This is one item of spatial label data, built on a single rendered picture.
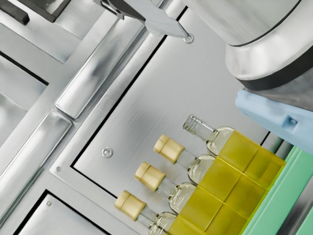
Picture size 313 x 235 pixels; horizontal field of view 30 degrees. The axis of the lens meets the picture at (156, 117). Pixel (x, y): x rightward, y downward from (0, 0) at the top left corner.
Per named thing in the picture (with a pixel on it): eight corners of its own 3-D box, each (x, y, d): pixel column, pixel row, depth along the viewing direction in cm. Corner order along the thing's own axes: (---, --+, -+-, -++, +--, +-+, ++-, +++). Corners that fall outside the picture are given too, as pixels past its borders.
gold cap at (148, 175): (166, 176, 99) (145, 162, 100) (166, 173, 96) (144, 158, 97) (154, 194, 99) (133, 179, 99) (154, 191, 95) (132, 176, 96)
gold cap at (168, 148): (185, 149, 101) (164, 135, 101) (186, 145, 97) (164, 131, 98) (173, 166, 100) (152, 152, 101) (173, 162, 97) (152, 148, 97)
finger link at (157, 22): (187, 49, 77) (140, 3, 79) (189, 31, 71) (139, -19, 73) (170, 64, 77) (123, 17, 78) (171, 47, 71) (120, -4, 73)
